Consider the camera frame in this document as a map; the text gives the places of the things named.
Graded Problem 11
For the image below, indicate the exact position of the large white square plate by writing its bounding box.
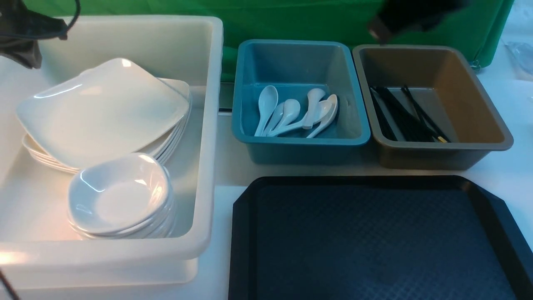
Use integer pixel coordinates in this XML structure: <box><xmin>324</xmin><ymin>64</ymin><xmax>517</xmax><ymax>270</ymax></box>
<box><xmin>16</xmin><ymin>57</ymin><xmax>189</xmax><ymax>169</ymax></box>

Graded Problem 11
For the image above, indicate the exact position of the black chopsticks bundle in bin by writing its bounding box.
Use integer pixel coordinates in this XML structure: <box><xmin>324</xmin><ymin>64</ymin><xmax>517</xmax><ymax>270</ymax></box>
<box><xmin>370</xmin><ymin>85</ymin><xmax>451</xmax><ymax>143</ymax></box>

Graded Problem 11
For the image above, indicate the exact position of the large white plastic tub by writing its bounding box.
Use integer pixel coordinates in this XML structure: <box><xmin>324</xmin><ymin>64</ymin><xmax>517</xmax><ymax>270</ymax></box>
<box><xmin>1</xmin><ymin>15</ymin><xmax>223</xmax><ymax>290</ymax></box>

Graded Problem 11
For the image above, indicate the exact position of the stack of white plates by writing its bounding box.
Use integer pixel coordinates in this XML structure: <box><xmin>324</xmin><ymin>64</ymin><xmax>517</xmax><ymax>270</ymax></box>
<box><xmin>22</xmin><ymin>79</ymin><xmax>193</xmax><ymax>175</ymax></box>

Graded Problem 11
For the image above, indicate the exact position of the black serving tray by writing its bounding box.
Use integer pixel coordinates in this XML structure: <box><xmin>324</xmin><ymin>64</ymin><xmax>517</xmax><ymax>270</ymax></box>
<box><xmin>228</xmin><ymin>175</ymin><xmax>533</xmax><ymax>300</ymax></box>

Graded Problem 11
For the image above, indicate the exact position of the teal plastic bin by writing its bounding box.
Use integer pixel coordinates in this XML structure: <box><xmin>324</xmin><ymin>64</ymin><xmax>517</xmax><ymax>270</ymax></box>
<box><xmin>232</xmin><ymin>40</ymin><xmax>371</xmax><ymax>165</ymax></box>

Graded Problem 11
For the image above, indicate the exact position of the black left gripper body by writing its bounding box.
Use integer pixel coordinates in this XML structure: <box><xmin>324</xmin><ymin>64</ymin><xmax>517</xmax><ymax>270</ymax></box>
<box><xmin>0</xmin><ymin>0</ymin><xmax>69</xmax><ymax>70</ymax></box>

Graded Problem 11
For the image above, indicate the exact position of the brown plastic bin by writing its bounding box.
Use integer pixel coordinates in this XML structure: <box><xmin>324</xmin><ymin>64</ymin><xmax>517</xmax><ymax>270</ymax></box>
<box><xmin>352</xmin><ymin>45</ymin><xmax>514</xmax><ymax>170</ymax></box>

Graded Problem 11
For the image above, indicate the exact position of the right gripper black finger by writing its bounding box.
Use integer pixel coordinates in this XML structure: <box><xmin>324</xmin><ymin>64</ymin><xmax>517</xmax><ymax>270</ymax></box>
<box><xmin>367</xmin><ymin>0</ymin><xmax>471</xmax><ymax>44</ymax></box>

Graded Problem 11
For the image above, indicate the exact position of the white spoon far left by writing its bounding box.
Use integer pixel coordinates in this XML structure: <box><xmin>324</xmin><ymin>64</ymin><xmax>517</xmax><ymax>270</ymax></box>
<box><xmin>254</xmin><ymin>85</ymin><xmax>279</xmax><ymax>137</ymax></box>

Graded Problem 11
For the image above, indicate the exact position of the top stacked white bowl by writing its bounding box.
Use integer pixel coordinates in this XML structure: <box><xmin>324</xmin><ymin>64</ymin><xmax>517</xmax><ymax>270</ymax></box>
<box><xmin>67</xmin><ymin>152</ymin><xmax>171</xmax><ymax>237</ymax></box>

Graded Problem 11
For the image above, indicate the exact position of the top stacked white plate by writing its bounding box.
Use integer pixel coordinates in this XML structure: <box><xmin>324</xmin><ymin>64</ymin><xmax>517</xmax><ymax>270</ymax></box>
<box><xmin>158</xmin><ymin>77</ymin><xmax>193</xmax><ymax>127</ymax></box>

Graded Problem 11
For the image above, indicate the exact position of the green cloth backdrop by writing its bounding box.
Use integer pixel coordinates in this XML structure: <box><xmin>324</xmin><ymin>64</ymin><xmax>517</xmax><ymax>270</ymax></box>
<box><xmin>80</xmin><ymin>0</ymin><xmax>513</xmax><ymax>82</ymax></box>

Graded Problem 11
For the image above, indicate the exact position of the stack of white bowls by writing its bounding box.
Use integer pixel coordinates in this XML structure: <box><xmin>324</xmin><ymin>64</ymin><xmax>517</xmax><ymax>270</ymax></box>
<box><xmin>69</xmin><ymin>196</ymin><xmax>175</xmax><ymax>240</ymax></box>

